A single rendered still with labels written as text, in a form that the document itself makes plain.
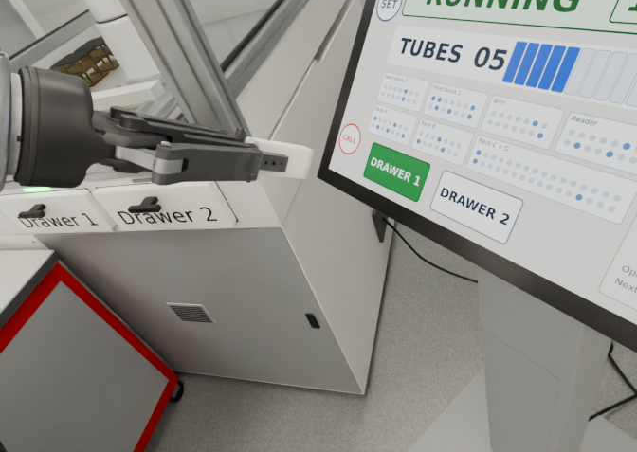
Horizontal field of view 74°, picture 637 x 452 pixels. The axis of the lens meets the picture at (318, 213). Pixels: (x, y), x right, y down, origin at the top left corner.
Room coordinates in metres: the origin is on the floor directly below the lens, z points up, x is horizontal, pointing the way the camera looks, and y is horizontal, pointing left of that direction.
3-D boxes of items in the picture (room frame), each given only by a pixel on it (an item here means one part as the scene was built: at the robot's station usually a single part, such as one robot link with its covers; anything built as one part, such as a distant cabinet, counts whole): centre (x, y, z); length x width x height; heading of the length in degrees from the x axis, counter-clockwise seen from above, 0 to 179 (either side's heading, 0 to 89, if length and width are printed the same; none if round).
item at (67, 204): (0.89, 0.56, 0.87); 0.29 x 0.02 x 0.11; 61
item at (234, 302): (1.29, 0.29, 0.40); 1.03 x 0.95 x 0.80; 61
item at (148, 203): (0.71, 0.30, 0.91); 0.07 x 0.04 x 0.01; 61
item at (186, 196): (0.74, 0.28, 0.87); 0.29 x 0.02 x 0.11; 61
